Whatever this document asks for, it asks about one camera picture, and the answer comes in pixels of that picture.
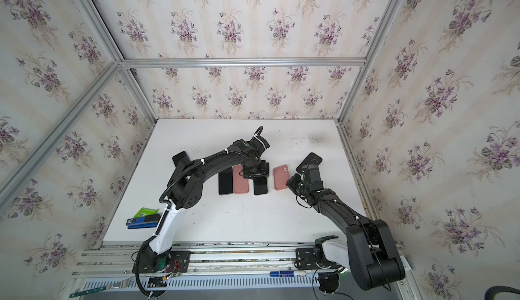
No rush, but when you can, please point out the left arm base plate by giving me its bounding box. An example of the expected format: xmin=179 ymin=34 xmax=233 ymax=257
xmin=132 ymin=248 xmax=192 ymax=274

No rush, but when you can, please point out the green ruler strip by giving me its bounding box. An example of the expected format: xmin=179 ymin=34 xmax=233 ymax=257
xmin=69 ymin=281 xmax=128 ymax=299

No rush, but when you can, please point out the black phone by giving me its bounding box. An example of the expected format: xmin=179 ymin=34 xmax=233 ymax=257
xmin=296 ymin=152 xmax=322 ymax=174
xmin=172 ymin=151 xmax=190 ymax=170
xmin=218 ymin=167 xmax=234 ymax=196

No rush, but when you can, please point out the pink phone case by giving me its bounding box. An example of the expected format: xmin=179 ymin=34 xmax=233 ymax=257
xmin=232 ymin=165 xmax=249 ymax=194
xmin=273 ymin=165 xmax=290 ymax=191

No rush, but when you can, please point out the green card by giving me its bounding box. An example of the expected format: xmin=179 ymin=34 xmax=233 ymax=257
xmin=134 ymin=207 xmax=158 ymax=218

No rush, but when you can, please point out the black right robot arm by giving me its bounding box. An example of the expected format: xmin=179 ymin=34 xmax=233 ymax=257
xmin=287 ymin=163 xmax=406 ymax=291

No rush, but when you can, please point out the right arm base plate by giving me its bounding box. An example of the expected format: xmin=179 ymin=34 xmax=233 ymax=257
xmin=295 ymin=244 xmax=350 ymax=272

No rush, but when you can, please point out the blue stapler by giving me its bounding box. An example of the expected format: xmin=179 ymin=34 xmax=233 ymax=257
xmin=126 ymin=213 xmax=161 ymax=230

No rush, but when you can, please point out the blue marker pen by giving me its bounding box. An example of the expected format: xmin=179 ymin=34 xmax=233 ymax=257
xmin=269 ymin=270 xmax=306 ymax=278

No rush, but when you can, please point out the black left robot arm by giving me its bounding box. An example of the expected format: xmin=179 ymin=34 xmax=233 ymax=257
xmin=134 ymin=127 xmax=269 ymax=272

